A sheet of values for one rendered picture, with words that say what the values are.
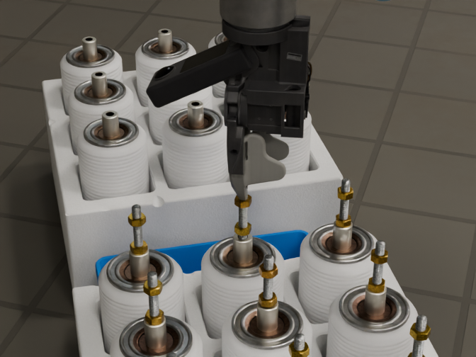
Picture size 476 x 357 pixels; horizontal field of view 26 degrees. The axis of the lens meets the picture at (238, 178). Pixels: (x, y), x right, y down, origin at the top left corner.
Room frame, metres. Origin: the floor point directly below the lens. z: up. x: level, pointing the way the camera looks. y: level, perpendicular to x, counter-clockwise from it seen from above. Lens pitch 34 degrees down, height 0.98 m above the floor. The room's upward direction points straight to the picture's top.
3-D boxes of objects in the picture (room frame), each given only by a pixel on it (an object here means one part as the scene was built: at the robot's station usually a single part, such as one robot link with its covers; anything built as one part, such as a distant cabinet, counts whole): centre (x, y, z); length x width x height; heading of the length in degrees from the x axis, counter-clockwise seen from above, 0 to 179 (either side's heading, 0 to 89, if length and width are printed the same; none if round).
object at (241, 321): (0.82, -0.03, 0.25); 0.08 x 0.08 x 0.01
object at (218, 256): (0.93, -0.01, 0.25); 0.08 x 0.08 x 0.01
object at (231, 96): (0.93, -0.03, 0.49); 0.09 x 0.08 x 0.12; 83
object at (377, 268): (0.84, -0.15, 0.30); 0.01 x 0.01 x 0.08
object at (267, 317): (0.82, -0.03, 0.26); 0.02 x 0.02 x 0.03
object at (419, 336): (0.73, -0.17, 0.32); 0.02 x 0.02 x 0.01; 31
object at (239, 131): (0.91, 0.00, 0.43); 0.05 x 0.02 x 0.09; 173
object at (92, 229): (1.35, 0.09, 0.09); 0.39 x 0.39 x 0.18; 14
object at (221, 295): (0.93, -0.01, 0.16); 0.10 x 0.10 x 0.18
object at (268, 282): (0.82, -0.03, 0.30); 0.01 x 0.01 x 0.08
